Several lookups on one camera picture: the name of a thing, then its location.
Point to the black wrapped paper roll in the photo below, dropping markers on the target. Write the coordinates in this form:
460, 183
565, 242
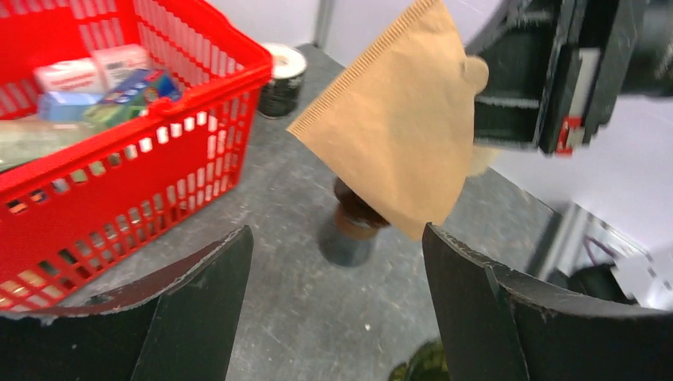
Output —
280, 96

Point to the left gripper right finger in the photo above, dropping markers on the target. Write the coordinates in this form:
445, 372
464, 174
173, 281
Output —
497, 323

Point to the blue green box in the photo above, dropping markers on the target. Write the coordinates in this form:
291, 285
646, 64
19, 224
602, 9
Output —
130, 98

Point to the dark dripper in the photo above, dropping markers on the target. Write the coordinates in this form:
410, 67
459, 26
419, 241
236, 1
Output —
428, 363

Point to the white pink carton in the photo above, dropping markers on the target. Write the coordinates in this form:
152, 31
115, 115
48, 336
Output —
80, 75
118, 63

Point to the red plastic shopping basket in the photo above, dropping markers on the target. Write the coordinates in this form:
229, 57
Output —
68, 217

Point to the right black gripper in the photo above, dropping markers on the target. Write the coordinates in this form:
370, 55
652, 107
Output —
557, 69

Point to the brown dripper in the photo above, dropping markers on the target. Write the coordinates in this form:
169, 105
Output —
356, 208

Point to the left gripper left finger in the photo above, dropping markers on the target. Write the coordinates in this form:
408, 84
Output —
177, 323

